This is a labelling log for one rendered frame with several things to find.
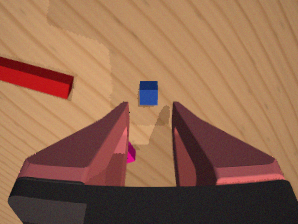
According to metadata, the small magenta block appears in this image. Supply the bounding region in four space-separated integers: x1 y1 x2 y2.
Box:
127 142 136 163

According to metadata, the red rod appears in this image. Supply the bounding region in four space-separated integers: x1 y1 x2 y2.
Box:
0 57 74 99

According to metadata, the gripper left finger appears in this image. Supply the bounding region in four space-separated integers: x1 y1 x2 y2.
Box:
17 102 130 186

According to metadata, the small blue block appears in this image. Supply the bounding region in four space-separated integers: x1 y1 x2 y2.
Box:
139 81 158 105

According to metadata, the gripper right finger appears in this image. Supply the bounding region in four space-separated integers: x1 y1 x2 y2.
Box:
171 101 285 187

